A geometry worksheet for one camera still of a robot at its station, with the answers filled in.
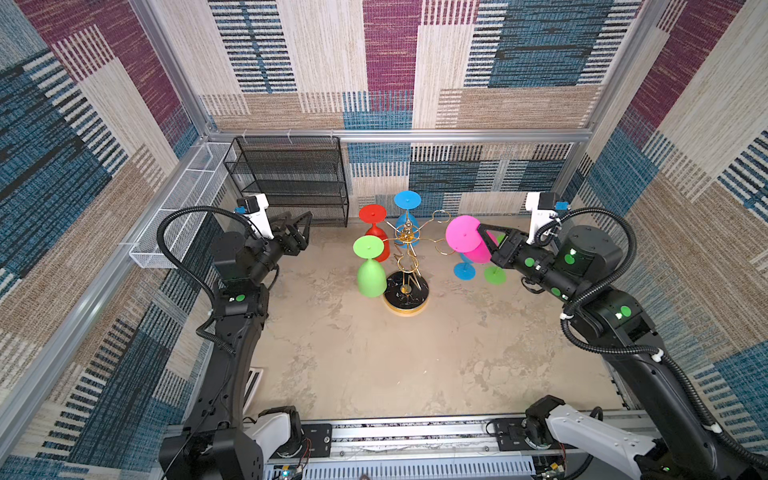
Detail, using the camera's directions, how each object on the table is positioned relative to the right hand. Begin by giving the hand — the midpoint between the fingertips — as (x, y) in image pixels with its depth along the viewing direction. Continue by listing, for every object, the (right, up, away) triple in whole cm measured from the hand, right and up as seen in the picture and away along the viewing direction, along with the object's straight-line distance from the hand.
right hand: (477, 235), depth 59 cm
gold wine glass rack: (-11, -17, +39) cm, 44 cm away
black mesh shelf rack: (-51, +24, +49) cm, 75 cm away
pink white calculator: (-53, -37, +22) cm, 68 cm away
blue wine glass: (-13, +2, +17) cm, 21 cm away
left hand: (-37, +6, +9) cm, 38 cm away
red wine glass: (-21, +7, +22) cm, 31 cm away
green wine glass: (-21, -11, +19) cm, 31 cm away
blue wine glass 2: (+9, -10, +46) cm, 48 cm away
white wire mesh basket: (-70, +14, +25) cm, 75 cm away
